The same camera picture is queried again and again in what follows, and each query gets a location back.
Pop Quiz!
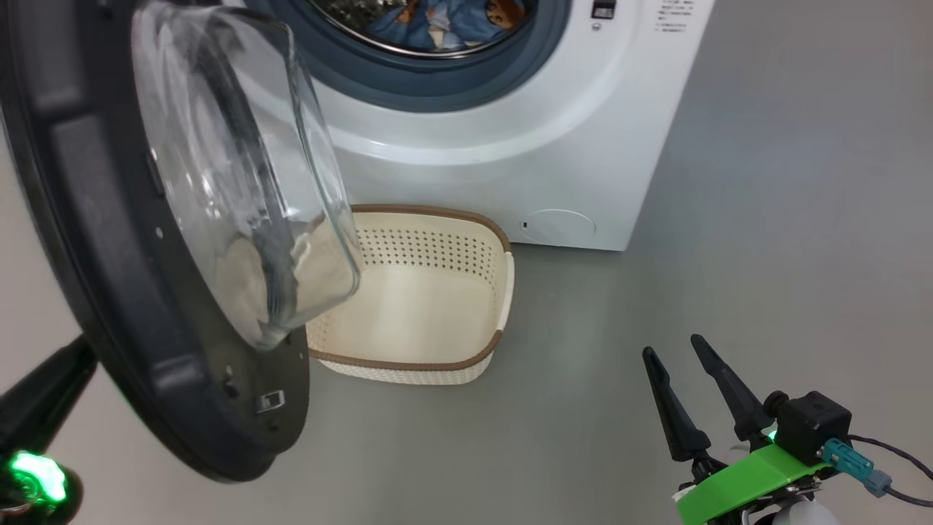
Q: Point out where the teal cable connector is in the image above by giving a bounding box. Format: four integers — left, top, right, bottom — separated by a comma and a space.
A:
822, 437, 894, 498

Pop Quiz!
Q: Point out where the round glass washing machine door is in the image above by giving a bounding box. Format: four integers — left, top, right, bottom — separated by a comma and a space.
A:
0, 0, 363, 483

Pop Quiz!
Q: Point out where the round white filter cover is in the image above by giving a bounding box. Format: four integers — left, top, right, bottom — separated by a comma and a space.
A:
521, 209, 597, 244

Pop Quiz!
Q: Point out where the thin black camera cable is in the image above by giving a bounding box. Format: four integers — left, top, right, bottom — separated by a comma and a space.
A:
849, 435, 933, 508

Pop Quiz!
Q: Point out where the cream perforated laundry basket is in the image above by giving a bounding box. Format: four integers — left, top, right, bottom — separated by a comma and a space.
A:
305, 204, 515, 386

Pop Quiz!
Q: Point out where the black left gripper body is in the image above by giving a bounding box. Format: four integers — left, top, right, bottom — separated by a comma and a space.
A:
0, 451, 83, 525

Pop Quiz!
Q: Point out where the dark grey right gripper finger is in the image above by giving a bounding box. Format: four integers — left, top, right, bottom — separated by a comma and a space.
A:
642, 346, 724, 475
690, 334, 775, 443

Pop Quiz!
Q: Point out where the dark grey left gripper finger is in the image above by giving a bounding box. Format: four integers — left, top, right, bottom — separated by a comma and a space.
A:
0, 336, 98, 457

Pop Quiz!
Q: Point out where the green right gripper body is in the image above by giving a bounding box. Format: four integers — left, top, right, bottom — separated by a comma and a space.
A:
674, 443, 833, 525

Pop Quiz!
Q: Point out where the stainless steel washing machine drum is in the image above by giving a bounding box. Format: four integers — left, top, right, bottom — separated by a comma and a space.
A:
310, 0, 540, 59

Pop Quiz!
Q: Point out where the white front-load washing machine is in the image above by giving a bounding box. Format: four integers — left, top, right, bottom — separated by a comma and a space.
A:
241, 0, 717, 252

